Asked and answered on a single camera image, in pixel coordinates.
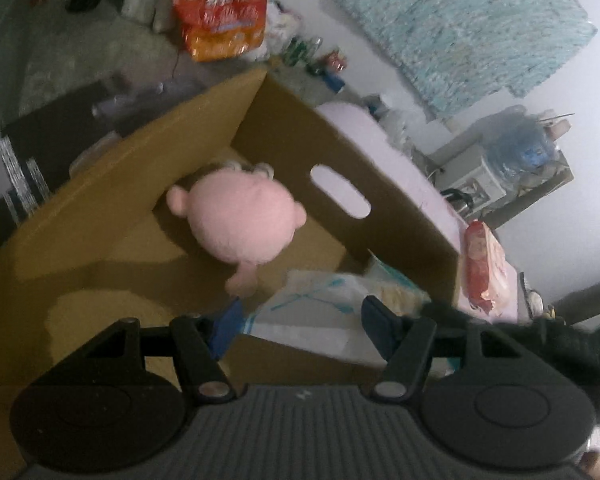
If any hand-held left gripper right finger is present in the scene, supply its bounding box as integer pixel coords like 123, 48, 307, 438
361, 296, 521, 404

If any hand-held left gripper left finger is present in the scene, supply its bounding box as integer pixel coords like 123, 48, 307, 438
87, 296, 244, 405

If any blue and white wipes packet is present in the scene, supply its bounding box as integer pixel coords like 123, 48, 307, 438
242, 269, 388, 363

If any brown cardboard box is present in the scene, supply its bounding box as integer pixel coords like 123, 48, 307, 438
0, 67, 463, 480

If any white tissue packet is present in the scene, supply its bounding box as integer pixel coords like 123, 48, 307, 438
362, 250, 431, 318

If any pink plush toy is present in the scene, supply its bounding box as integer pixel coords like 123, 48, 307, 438
166, 159, 308, 297

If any red and beige wipes pack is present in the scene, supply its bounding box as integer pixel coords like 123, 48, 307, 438
462, 220, 511, 316

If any black kettle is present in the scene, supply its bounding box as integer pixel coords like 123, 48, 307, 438
440, 187, 476, 217

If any white water dispenser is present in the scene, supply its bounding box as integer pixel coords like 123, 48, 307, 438
437, 152, 508, 211

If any black fuzzy cloth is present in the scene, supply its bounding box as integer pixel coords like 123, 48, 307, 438
420, 300, 600, 431

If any grey side cabinet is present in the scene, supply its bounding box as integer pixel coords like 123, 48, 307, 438
480, 155, 576, 231

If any blue water jug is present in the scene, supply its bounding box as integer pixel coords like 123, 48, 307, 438
485, 107, 561, 183

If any red can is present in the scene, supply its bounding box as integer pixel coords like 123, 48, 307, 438
322, 49, 351, 73

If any green bottle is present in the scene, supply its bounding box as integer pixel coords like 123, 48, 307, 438
304, 36, 326, 72
282, 36, 305, 67

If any teal patterned blanket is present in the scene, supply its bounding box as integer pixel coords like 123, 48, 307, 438
297, 0, 598, 121

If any white plastic bag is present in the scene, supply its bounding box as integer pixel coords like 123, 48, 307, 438
265, 0, 302, 52

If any orange plastic bag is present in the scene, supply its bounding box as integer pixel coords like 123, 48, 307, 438
169, 0, 272, 63

